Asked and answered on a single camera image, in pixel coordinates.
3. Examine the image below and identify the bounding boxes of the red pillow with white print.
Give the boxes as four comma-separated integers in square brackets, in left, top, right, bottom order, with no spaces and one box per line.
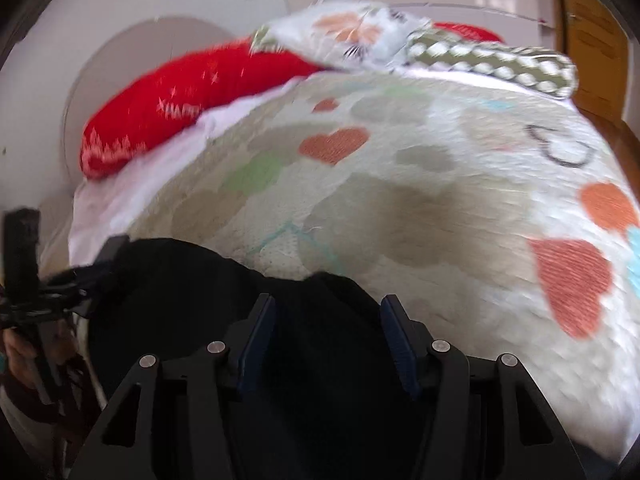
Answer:
[80,39,323,181]

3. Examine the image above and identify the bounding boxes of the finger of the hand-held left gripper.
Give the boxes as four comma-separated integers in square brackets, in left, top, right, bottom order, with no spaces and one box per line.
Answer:
[42,234,132,297]

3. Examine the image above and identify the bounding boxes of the green white checkered pillow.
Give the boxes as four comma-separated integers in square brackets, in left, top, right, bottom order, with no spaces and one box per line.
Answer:
[400,29,580,101]

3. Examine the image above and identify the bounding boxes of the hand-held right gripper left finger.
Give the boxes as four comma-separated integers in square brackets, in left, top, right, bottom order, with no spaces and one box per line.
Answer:
[67,293,277,480]

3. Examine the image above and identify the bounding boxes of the white bed sheet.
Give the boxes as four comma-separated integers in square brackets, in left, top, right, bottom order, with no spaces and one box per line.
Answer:
[67,72,311,267]

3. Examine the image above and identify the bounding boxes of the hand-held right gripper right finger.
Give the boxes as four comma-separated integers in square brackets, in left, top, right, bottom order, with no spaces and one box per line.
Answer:
[378,294,589,480]

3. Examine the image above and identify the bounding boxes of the black pants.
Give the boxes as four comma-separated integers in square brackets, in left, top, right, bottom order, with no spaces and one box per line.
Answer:
[84,237,437,480]

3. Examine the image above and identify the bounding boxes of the white rounded headboard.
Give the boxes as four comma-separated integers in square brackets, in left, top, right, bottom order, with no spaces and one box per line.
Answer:
[59,16,246,183]

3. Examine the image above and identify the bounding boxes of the plain red pillow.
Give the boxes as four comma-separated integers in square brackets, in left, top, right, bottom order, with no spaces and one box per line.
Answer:
[432,21,506,45]

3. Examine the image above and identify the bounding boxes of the white floral pillow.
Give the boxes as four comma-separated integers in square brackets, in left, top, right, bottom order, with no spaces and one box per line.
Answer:
[250,0,437,75]

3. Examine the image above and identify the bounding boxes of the person's left hand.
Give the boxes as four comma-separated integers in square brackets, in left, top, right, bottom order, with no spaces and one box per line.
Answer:
[0,327,38,396]

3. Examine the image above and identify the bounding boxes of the heart print blanket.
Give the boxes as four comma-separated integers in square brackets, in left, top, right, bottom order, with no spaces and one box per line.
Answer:
[122,71,640,467]

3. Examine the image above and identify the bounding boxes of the wooden door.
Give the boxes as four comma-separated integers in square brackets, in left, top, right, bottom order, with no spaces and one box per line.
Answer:
[554,0,632,122]

